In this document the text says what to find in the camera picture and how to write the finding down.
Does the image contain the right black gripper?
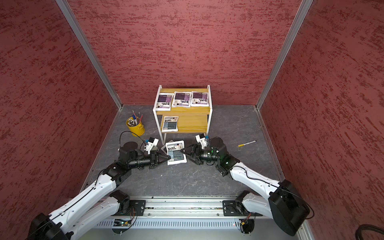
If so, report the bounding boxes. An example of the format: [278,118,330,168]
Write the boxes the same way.
[180,143,220,165]

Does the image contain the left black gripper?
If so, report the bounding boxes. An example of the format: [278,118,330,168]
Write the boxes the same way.
[129,150,171,169]

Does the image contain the purple coffee bag bottom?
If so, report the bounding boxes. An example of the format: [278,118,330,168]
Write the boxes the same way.
[191,91,209,107]

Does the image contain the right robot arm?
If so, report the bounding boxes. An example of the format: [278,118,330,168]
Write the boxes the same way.
[180,137,311,236]

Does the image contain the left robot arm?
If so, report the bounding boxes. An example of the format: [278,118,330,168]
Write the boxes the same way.
[27,142,171,240]

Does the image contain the yellow pen bucket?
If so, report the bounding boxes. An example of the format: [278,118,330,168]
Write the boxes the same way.
[126,117,145,137]

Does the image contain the pens in bucket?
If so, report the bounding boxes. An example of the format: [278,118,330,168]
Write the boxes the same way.
[126,111,143,127]

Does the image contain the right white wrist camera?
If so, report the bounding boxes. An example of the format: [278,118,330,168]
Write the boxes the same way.
[195,134,209,150]

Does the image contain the white frame wooden shelf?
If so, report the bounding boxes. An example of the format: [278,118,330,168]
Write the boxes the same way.
[153,85,213,145]

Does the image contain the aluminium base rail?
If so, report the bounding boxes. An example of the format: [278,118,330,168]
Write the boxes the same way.
[98,196,307,218]

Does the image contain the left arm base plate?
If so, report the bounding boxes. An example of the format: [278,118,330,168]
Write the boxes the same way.
[129,200,147,217]

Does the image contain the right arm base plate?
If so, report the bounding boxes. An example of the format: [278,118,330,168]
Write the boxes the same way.
[222,200,263,218]

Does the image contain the black cable coil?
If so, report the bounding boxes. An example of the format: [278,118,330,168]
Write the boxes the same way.
[355,223,384,240]

